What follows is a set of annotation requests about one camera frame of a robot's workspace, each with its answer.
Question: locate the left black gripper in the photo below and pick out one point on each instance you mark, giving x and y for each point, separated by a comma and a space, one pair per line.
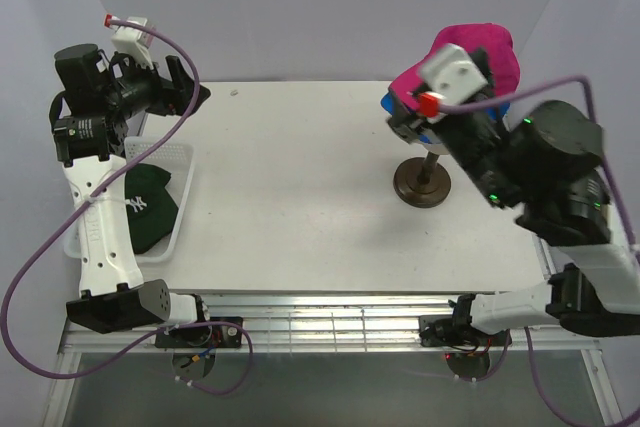
180, 88

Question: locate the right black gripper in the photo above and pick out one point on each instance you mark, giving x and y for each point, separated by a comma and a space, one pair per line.
406, 130

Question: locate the blue baseball cap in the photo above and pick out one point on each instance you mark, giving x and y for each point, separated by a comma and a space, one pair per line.
398, 112

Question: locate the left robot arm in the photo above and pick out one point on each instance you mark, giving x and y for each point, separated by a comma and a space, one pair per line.
89, 124

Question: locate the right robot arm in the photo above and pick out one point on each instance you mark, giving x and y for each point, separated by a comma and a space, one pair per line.
552, 165

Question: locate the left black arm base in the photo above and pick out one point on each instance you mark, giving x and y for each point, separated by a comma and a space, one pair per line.
219, 336

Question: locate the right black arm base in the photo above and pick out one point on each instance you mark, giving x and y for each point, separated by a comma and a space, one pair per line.
443, 332

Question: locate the cream mannequin head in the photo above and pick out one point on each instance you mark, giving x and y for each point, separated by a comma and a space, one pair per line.
435, 147

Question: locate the white plastic basket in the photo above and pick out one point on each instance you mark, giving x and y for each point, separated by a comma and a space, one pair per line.
178, 158

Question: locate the dark brown mannequin stand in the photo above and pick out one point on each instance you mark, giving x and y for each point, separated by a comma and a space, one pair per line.
422, 182

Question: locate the dark green baseball cap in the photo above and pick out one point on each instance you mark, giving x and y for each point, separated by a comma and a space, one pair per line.
151, 211

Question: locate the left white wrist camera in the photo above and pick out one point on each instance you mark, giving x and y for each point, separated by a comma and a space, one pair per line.
131, 41

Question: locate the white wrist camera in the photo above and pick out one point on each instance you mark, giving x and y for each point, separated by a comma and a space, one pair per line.
131, 41
452, 78

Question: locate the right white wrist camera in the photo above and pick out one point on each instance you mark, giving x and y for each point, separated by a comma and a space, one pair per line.
452, 78

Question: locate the aluminium rail frame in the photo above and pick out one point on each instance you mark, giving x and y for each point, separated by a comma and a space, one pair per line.
340, 359

